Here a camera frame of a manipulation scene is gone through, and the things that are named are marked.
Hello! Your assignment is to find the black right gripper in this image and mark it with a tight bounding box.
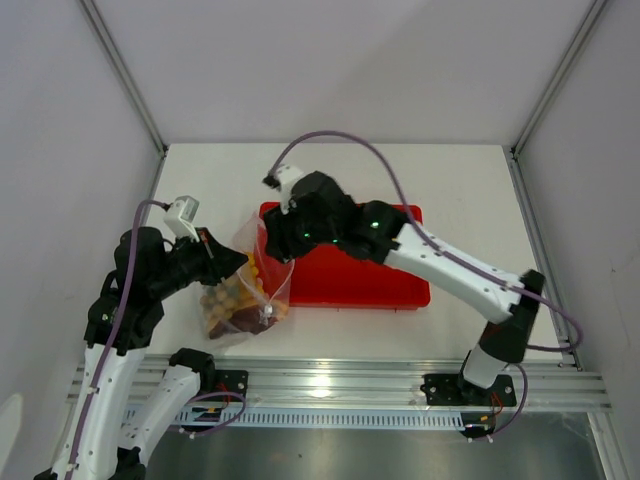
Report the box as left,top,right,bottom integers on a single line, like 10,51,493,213
263,198,340,264

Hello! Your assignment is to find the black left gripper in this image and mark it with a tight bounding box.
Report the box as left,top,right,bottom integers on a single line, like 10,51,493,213
151,225,249,297

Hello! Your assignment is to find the orange ginger root piece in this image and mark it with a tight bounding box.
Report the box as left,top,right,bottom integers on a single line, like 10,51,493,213
236,252,269,308

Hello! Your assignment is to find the clear pink-dotted zip bag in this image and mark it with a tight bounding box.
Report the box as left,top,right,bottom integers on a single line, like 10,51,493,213
200,214,296,344

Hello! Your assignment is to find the purple sweet potato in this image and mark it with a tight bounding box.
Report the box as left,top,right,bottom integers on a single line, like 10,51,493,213
207,305,288,340

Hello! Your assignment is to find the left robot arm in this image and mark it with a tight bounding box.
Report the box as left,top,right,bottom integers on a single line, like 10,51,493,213
38,227,248,479

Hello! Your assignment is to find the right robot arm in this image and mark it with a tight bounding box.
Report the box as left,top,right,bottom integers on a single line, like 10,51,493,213
263,166,544,404

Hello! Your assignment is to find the red plastic tray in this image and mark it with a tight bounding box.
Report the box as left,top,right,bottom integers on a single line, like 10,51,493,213
258,200,432,310

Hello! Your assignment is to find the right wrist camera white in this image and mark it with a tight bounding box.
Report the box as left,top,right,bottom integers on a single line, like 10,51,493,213
262,164,304,215

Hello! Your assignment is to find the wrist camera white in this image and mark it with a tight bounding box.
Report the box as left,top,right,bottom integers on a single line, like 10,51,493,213
262,164,304,215
163,195,200,241

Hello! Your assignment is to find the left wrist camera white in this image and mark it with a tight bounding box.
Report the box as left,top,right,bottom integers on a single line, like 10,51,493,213
163,195,200,241

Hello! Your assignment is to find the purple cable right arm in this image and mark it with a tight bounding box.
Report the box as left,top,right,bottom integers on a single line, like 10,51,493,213
272,130,585,441

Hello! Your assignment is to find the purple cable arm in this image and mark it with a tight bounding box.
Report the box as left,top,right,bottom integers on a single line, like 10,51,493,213
62,199,176,480
272,130,585,441

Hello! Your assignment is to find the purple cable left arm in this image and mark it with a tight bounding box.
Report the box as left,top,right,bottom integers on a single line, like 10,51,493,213
62,199,176,480

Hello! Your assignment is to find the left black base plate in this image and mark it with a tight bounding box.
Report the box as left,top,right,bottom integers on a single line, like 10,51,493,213
214,369,249,405

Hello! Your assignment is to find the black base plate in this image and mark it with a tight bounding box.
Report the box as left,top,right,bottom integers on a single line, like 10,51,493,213
420,373,517,407
214,369,249,405

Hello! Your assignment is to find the white slotted cable duct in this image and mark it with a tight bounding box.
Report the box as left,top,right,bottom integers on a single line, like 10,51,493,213
119,407,464,431

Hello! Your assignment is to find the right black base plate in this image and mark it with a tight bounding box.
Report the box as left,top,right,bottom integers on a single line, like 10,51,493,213
420,373,517,407

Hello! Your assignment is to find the left aluminium frame post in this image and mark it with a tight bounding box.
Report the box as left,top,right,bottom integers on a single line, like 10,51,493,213
76,0,167,157

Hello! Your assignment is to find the aluminium frame post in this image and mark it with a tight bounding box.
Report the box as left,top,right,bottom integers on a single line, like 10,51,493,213
76,0,167,157
510,0,611,159

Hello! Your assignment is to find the aluminium mounting rail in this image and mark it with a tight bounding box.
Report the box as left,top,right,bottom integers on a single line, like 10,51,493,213
69,355,614,414

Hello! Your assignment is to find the right side aluminium rail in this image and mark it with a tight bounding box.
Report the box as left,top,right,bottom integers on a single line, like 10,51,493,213
503,147,584,371

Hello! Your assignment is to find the right aluminium frame post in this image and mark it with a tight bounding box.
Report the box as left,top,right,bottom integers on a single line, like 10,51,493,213
510,0,611,159

